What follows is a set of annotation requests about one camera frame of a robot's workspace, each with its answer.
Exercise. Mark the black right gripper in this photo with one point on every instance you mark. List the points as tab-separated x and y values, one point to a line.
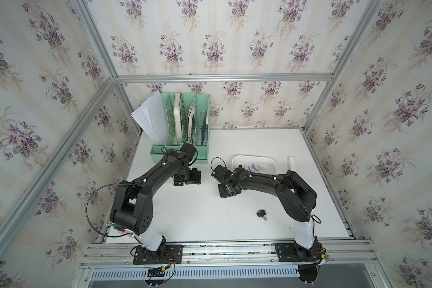
223	195

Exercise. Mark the white storage box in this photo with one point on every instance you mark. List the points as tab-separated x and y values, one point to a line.
244	161

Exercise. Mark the black round key fob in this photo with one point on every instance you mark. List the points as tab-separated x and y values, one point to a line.
262	214

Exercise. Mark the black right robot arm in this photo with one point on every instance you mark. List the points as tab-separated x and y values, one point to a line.
296	196

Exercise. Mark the white paper stack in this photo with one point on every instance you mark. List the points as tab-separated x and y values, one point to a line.
152	118

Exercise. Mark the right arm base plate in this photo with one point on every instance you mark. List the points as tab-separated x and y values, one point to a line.
293	252

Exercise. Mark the pink pen cup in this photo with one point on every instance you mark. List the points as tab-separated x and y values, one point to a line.
120	230

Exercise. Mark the lilac white swivel usb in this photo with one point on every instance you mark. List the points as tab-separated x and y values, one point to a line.
256	167

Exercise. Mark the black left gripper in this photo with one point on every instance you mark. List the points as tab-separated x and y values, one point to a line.
195	178

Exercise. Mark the green desk file organizer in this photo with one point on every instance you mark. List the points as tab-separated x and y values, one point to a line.
187	119

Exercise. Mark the brown edge book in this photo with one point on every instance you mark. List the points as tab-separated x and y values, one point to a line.
191	113

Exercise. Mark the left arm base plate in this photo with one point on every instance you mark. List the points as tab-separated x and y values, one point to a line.
166	254

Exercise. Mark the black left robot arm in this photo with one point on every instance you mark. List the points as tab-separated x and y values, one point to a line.
132	209

